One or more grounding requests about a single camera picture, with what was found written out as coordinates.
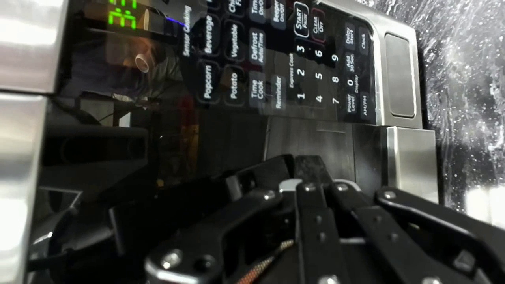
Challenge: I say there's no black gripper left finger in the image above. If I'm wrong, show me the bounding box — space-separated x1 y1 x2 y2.
144 153 299 284

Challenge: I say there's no black microwave door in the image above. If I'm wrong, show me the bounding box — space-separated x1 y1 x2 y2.
0 91 441 284

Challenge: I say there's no silver microwave door button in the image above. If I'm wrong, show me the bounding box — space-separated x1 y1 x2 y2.
382 30 419 120

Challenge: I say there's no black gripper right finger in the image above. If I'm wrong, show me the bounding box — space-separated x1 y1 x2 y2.
296 153 505 284

